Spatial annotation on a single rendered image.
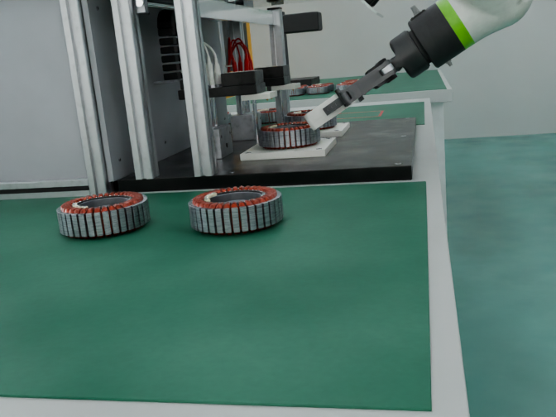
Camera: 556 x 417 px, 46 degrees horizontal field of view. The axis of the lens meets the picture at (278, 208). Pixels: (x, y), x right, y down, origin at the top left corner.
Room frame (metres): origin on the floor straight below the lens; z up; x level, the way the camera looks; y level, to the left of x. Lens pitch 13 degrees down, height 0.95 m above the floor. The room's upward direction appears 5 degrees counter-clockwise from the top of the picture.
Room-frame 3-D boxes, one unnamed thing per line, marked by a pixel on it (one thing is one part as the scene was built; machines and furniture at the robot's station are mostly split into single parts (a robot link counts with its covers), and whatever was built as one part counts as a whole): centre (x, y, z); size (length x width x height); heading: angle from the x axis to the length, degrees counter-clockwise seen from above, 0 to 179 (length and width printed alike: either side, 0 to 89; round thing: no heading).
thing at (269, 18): (1.32, 0.04, 1.03); 0.62 x 0.01 x 0.03; 167
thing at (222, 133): (1.22, 0.11, 0.80); 0.08 x 0.05 x 0.06; 167
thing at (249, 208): (0.76, 0.05, 0.77); 0.11 x 0.11 x 0.04
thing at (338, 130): (1.42, -0.09, 0.78); 0.15 x 0.15 x 0.01; 77
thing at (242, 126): (1.45, 0.05, 0.80); 0.08 x 0.05 x 0.06; 167
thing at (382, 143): (1.30, -0.05, 0.76); 0.64 x 0.47 x 0.02; 167
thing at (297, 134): (1.18, -0.03, 0.80); 0.11 x 0.11 x 0.04
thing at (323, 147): (1.18, -0.03, 0.78); 0.15 x 0.15 x 0.01; 77
